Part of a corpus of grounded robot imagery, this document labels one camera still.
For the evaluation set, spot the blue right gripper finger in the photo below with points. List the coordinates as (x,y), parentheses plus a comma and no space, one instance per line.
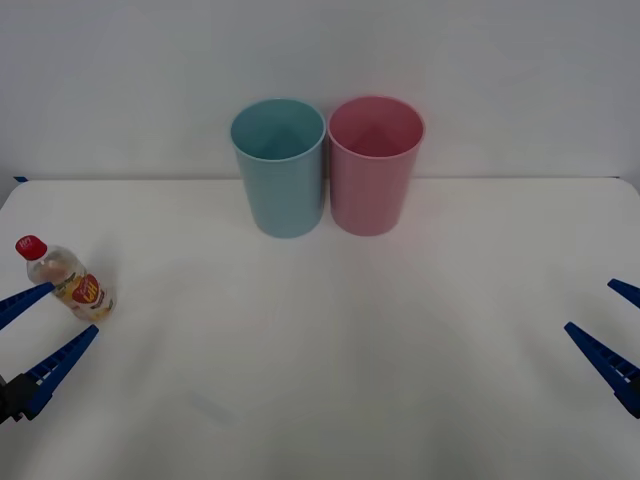
(607,360)
(627,291)

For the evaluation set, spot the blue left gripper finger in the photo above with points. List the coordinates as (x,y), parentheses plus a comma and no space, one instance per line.
(22,302)
(55,365)

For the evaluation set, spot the clear bottle with red cap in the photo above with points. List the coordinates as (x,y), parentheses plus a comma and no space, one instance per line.
(75,285)

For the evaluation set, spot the pink plastic bin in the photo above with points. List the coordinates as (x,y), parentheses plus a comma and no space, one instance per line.
(370,200)

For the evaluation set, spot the pale blue plastic bin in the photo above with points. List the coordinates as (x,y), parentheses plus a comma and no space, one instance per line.
(285,200)

